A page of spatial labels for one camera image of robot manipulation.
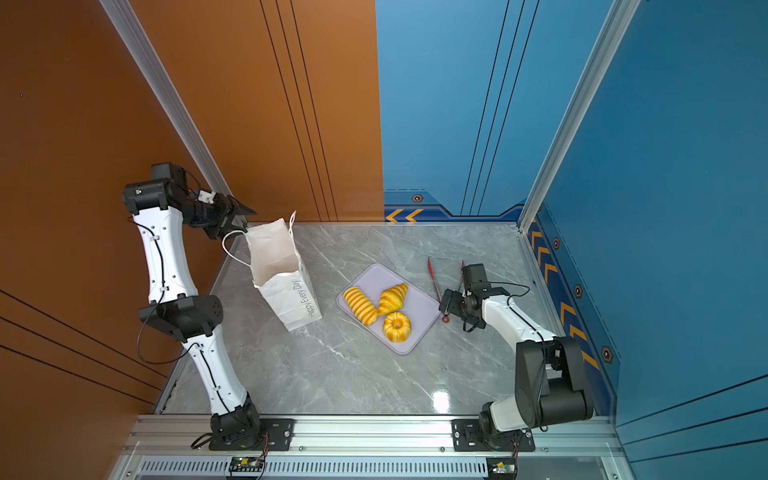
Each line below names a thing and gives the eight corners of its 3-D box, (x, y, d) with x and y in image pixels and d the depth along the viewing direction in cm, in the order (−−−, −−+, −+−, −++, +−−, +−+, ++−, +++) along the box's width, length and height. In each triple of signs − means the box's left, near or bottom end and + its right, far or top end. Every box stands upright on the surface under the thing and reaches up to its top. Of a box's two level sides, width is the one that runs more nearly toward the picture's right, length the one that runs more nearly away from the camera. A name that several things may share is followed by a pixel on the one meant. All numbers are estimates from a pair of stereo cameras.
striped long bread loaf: (366, 329, 93) (365, 323, 90) (341, 299, 100) (339, 293, 97) (381, 318, 95) (380, 312, 92) (355, 289, 102) (354, 283, 99)
